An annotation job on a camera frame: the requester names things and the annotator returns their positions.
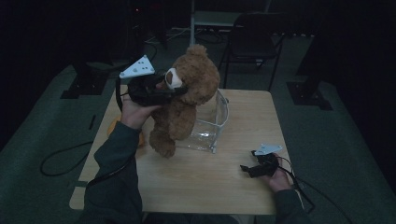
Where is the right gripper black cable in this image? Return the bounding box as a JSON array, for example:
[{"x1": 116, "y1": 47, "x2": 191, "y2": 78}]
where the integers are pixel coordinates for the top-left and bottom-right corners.
[{"x1": 275, "y1": 153, "x2": 354, "y2": 224}]

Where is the orange plush toy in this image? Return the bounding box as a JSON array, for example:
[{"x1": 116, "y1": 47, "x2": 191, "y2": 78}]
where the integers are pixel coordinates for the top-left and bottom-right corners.
[{"x1": 106, "y1": 114, "x2": 146, "y2": 147}]

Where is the white desk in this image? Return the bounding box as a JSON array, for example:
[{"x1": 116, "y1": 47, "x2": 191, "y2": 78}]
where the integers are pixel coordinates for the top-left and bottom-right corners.
[{"x1": 186, "y1": 0, "x2": 273, "y2": 65}]

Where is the black folding chair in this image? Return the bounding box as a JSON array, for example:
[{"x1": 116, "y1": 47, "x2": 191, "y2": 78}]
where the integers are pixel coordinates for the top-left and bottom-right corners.
[{"x1": 218, "y1": 11, "x2": 289, "y2": 92}]

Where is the black stand base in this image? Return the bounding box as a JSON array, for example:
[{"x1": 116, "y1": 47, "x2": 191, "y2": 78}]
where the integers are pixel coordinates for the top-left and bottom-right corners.
[
  {"x1": 60, "y1": 60, "x2": 110, "y2": 101},
  {"x1": 286, "y1": 0, "x2": 333, "y2": 111}
]

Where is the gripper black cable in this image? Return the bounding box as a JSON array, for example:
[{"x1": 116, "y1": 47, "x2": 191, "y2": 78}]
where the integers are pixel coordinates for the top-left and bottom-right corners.
[
  {"x1": 39, "y1": 76, "x2": 138, "y2": 189},
  {"x1": 275, "y1": 153, "x2": 354, "y2": 224}
]

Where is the brown teddy bear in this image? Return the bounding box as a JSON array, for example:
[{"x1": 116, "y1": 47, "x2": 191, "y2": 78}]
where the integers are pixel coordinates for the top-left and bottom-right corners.
[{"x1": 148, "y1": 44, "x2": 221, "y2": 159}]

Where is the clear plastic container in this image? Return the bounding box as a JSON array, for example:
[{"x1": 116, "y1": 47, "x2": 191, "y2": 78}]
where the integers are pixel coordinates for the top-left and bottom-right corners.
[{"x1": 181, "y1": 88, "x2": 231, "y2": 155}]

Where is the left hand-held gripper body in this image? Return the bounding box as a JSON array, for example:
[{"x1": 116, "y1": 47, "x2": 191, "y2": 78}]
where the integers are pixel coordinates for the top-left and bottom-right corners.
[{"x1": 119, "y1": 54, "x2": 171, "y2": 107}]

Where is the person's right hand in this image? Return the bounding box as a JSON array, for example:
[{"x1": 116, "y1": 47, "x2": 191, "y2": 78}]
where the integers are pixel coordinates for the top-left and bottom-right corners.
[{"x1": 261, "y1": 151, "x2": 294, "y2": 193}]

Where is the white floor cable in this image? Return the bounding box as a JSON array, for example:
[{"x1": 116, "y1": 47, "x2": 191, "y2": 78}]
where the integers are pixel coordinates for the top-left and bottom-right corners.
[{"x1": 143, "y1": 27, "x2": 191, "y2": 44}]

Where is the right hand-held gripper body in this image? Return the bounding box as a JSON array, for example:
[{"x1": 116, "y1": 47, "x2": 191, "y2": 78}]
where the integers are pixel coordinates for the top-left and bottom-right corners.
[{"x1": 251, "y1": 143, "x2": 283, "y2": 179}]

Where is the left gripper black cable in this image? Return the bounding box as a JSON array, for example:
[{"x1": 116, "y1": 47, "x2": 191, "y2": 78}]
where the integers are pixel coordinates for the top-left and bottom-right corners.
[{"x1": 39, "y1": 76, "x2": 138, "y2": 189}]

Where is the person's left hand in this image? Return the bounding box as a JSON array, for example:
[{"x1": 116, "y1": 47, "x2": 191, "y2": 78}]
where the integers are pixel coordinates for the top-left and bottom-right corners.
[{"x1": 120, "y1": 92, "x2": 163, "y2": 131}]

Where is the black floor cable bundle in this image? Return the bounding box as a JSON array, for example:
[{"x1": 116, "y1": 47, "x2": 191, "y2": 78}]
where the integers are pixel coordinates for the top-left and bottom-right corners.
[{"x1": 192, "y1": 27, "x2": 226, "y2": 45}]

